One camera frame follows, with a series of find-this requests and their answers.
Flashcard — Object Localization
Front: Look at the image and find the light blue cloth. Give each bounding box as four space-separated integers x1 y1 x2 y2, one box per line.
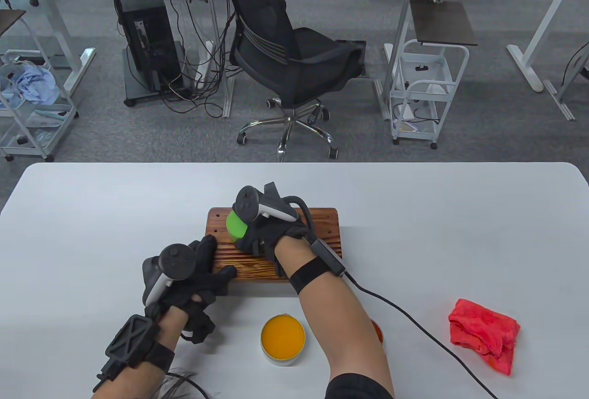
0 64 61 109

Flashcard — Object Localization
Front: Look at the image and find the black box wrist camera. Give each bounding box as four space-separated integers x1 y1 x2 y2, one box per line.
310 239 346 276

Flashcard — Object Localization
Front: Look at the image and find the black computer tower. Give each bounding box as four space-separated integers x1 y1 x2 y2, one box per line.
119 2 184 94

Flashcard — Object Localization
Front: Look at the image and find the grey rolling computer stand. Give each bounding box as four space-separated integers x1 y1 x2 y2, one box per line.
98 0 190 108

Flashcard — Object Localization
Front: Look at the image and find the red cloth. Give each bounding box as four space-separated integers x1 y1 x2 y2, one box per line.
449 299 520 376

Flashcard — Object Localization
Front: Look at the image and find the person's right hand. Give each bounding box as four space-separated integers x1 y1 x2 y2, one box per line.
232 215 313 278

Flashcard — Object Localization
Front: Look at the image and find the person's black sleeve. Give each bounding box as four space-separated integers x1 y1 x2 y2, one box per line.
324 374 394 399

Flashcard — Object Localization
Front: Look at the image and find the tangle of black floor cables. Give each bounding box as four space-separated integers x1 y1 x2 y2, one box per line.
159 0 242 119

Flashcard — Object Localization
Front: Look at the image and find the white power strip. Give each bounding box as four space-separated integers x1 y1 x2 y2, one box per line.
192 40 215 83

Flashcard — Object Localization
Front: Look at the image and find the black mesh office chair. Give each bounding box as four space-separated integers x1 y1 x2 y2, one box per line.
211 0 365 160

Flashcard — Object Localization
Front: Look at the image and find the dark brown side table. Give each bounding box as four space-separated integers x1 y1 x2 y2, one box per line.
0 9 27 38

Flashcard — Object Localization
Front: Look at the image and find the black floor box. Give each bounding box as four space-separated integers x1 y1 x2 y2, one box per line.
336 39 369 78

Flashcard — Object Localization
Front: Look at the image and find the black lattice wrist mount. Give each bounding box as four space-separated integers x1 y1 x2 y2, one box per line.
93 315 162 393

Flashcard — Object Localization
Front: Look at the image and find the red label tin lid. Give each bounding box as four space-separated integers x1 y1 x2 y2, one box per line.
370 319 386 349

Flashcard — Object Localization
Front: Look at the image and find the white wire rolling cart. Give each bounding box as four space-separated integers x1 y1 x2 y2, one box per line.
0 49 80 162

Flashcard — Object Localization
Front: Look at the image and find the person's left forearm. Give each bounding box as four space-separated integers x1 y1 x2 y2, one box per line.
92 305 189 399

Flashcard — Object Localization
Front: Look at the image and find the brown wooden stool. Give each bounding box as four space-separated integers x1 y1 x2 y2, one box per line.
204 207 342 281

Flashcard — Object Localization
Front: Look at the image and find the round silver wood wax tin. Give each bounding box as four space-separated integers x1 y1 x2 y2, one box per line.
260 314 306 367

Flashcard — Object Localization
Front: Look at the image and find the person's left hand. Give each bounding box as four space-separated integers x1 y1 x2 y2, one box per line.
144 234 237 344

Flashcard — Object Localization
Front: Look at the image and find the black and white controller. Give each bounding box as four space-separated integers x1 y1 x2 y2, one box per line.
142 243 196 305
234 182 316 245

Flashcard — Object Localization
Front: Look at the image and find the black cable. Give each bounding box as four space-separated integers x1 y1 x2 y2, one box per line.
166 371 210 399
343 272 500 399

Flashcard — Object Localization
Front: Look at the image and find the green round sponge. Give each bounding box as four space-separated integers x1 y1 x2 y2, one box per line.
225 210 249 243

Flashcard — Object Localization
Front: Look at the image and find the black wrist strap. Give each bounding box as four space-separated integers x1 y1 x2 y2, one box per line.
289 257 329 294
145 343 175 372

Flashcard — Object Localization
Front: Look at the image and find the dark brown board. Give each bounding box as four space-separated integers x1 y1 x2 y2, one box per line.
409 0 479 47

